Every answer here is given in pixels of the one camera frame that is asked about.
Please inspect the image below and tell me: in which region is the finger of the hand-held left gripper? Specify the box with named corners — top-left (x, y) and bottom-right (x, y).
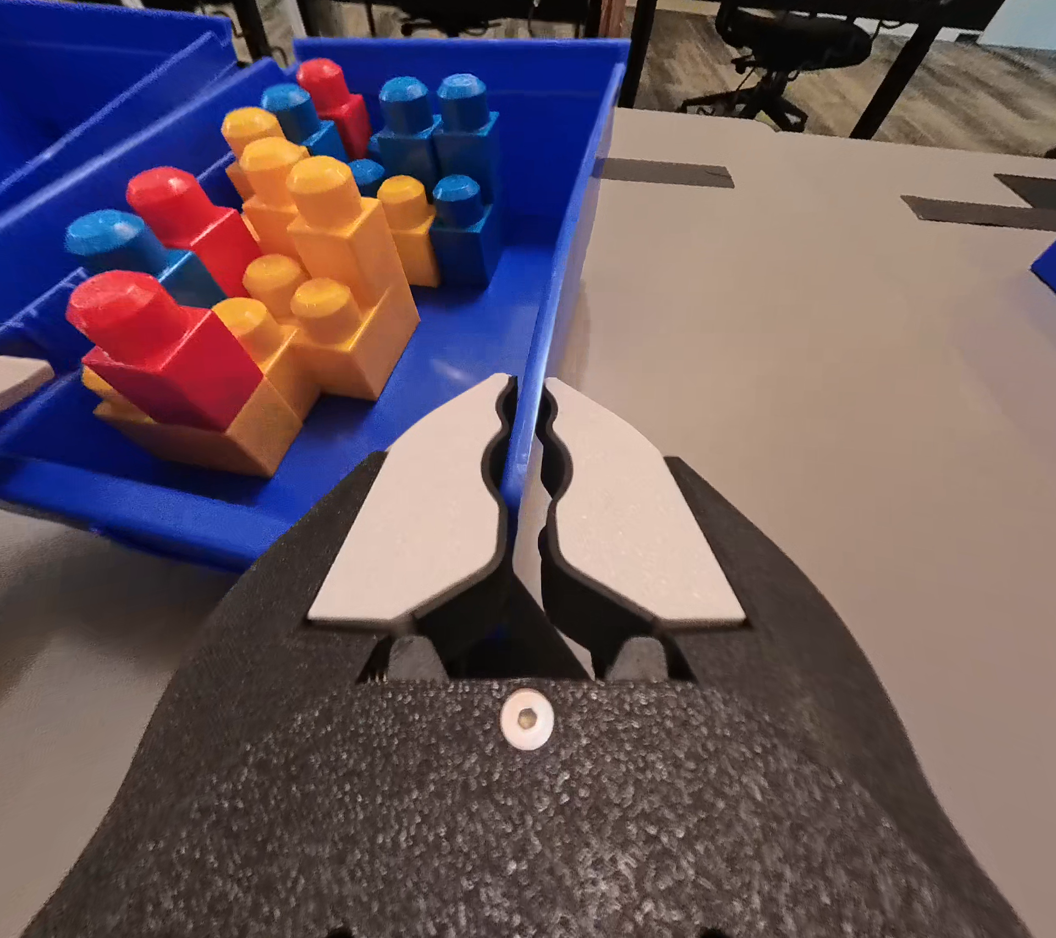
top-left (0, 356), bottom-right (56, 413)

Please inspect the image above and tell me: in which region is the black tape strip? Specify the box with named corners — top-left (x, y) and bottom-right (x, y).
top-left (592, 158), bottom-right (737, 190)
top-left (899, 194), bottom-right (1056, 233)
top-left (992, 172), bottom-right (1056, 211)

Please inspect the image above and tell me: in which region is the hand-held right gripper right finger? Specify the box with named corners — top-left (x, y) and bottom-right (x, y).
top-left (536, 377), bottom-right (747, 679)

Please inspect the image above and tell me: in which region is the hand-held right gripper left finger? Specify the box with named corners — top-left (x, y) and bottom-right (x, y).
top-left (307, 374), bottom-right (519, 679)

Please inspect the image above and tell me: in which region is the pile of mega blocks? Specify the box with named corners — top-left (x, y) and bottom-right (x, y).
top-left (64, 57), bottom-right (504, 479)

